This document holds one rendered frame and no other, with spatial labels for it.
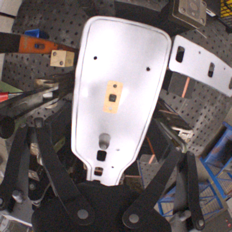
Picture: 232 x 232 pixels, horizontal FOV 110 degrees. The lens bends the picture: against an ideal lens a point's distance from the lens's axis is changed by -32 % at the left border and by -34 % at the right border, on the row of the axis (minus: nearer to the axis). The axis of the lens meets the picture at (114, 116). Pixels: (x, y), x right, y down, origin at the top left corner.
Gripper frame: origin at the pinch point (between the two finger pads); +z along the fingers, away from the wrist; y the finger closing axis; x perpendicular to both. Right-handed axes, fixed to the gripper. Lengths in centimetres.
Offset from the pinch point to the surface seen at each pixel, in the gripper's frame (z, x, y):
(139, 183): 16.7, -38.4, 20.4
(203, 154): 112, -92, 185
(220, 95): 43, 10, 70
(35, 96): 1.8, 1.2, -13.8
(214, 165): 95, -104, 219
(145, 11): 15.9, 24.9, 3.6
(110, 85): 13.3, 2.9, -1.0
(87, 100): 13.6, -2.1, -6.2
